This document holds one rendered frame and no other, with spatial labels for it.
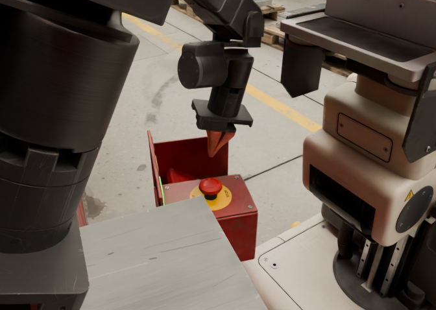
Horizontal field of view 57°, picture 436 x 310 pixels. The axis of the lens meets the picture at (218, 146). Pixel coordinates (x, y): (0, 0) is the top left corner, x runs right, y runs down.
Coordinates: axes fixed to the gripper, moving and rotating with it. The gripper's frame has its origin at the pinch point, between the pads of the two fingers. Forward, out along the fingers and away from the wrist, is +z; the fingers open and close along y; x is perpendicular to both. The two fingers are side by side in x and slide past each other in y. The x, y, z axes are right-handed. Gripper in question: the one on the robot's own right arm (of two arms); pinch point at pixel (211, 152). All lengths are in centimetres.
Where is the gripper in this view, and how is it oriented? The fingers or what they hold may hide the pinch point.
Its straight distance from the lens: 76.4
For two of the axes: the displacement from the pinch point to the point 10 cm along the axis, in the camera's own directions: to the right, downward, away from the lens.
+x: 2.4, 5.5, -8.0
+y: -9.4, -0.7, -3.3
